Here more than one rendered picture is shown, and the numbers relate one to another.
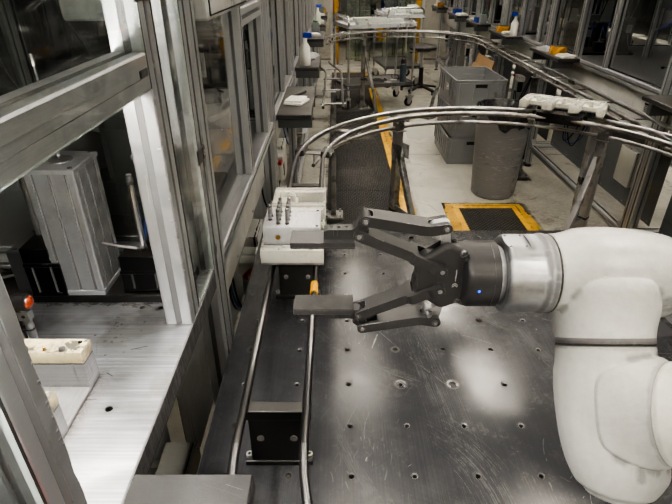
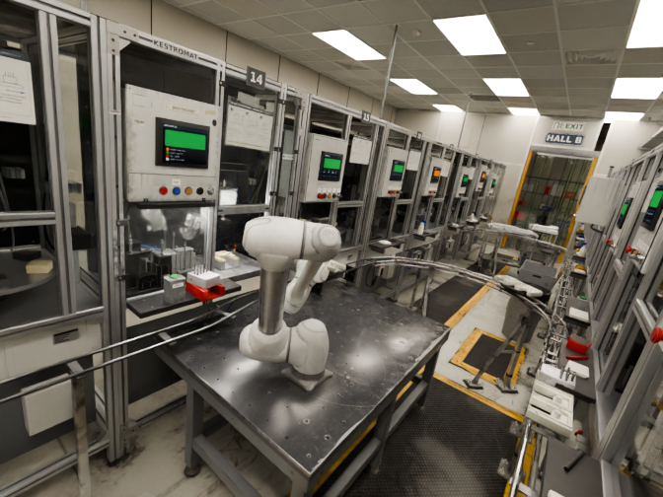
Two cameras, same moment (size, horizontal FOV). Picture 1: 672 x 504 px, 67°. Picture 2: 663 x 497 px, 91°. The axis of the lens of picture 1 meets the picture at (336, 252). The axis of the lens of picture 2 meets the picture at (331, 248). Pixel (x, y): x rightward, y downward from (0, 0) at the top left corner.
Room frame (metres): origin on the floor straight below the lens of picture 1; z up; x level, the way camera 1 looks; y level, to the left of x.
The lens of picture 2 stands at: (-0.73, -1.26, 1.69)
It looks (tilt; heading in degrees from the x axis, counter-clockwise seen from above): 16 degrees down; 35
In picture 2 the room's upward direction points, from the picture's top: 9 degrees clockwise
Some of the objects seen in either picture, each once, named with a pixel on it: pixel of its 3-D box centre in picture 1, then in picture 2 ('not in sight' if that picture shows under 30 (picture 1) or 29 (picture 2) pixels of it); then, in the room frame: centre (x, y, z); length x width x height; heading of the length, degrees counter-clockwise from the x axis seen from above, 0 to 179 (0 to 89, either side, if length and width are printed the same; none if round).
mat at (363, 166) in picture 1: (358, 124); (476, 279); (5.17, -0.23, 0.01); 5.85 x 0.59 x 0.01; 0
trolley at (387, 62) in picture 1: (398, 44); (538, 247); (7.39, -0.85, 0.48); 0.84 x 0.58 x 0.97; 8
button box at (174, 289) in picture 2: not in sight; (174, 287); (0.02, 0.14, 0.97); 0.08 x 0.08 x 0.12; 0
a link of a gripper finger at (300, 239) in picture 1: (322, 239); not in sight; (0.49, 0.01, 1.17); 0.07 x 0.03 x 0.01; 90
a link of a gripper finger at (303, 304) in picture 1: (323, 304); not in sight; (0.49, 0.01, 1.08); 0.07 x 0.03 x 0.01; 90
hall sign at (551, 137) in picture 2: not in sight; (563, 139); (8.74, -0.58, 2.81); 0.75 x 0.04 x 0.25; 90
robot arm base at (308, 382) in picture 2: not in sight; (311, 368); (0.36, -0.48, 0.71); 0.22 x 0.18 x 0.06; 0
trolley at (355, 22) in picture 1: (374, 60); (506, 248); (6.11, -0.44, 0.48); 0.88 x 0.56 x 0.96; 108
